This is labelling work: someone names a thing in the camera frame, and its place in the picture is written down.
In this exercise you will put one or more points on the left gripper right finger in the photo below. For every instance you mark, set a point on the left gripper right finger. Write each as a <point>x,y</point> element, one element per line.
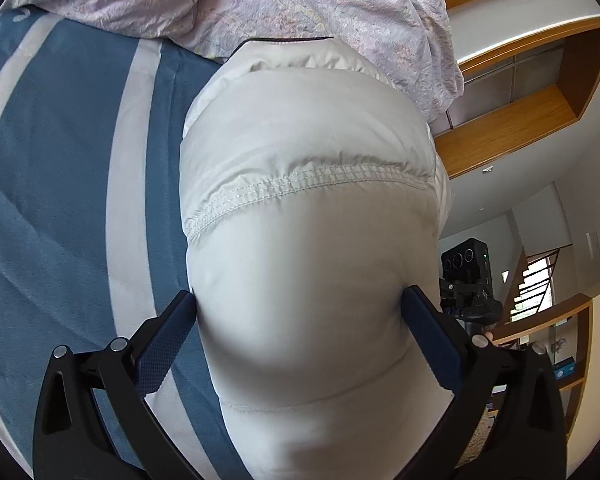
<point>528,439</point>

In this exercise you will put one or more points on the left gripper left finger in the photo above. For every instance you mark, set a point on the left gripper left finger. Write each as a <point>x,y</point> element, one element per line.
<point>70,440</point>

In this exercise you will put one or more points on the cream puffer jacket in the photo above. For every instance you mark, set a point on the cream puffer jacket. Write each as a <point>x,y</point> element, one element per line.
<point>311,197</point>

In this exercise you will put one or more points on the window with grille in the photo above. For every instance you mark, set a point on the window with grille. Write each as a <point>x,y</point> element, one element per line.
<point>536,292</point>

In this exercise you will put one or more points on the wooden bookshelf with items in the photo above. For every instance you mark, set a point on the wooden bookshelf with items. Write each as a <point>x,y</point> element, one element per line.
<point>565,331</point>

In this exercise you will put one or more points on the blue white striped bedsheet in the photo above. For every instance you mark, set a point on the blue white striped bedsheet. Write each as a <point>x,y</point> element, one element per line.
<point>91,242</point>

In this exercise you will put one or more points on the pink floral duvet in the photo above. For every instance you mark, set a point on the pink floral duvet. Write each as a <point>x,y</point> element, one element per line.
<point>410,41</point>

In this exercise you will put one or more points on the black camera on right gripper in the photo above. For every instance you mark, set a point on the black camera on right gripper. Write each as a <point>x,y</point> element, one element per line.
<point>467,263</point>

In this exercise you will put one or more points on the wooden headboard shelf frame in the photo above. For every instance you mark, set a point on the wooden headboard shelf frame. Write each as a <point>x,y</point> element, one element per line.
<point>531,68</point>

